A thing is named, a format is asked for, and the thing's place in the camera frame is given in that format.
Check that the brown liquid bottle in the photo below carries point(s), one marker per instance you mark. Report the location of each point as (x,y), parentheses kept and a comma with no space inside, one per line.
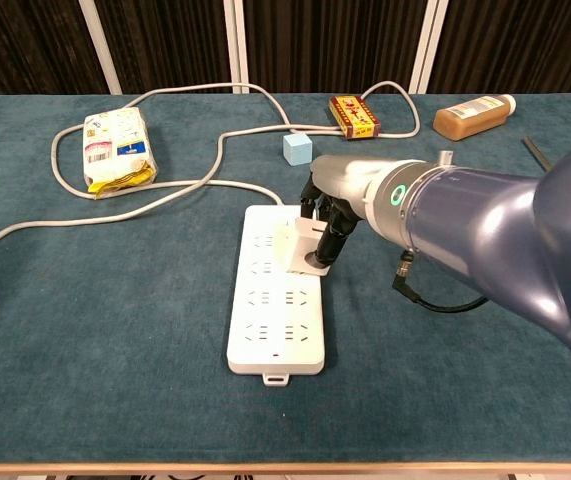
(470,119)

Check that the white slanted partition post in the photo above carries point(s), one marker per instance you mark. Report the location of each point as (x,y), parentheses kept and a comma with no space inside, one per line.
(100,45)

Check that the white yellow snack bag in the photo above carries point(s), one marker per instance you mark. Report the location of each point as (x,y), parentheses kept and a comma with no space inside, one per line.
(115,150)

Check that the white double partition post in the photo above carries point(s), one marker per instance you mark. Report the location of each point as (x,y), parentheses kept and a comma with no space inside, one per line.
(236,45)

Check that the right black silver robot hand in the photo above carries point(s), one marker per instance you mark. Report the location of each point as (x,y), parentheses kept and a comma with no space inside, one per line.
(345,175)

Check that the right dark blue robot arm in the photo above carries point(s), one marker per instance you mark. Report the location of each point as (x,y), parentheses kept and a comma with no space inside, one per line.
(490,225)

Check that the light blue cube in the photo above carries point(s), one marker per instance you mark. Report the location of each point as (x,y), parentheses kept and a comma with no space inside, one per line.
(297,149)

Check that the red yellow carton box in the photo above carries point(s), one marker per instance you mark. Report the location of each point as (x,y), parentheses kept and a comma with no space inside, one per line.
(355,117)

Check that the thin metal rod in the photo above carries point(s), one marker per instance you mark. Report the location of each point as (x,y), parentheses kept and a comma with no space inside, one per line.
(535,150)

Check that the blue table cloth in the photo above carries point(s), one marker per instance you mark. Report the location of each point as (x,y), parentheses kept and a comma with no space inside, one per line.
(115,325)

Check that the white power strip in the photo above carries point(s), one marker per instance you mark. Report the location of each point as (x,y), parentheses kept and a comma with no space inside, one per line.
(270,320)

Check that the white plug adapter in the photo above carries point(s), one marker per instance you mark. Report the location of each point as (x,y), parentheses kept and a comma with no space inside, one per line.
(297,250)

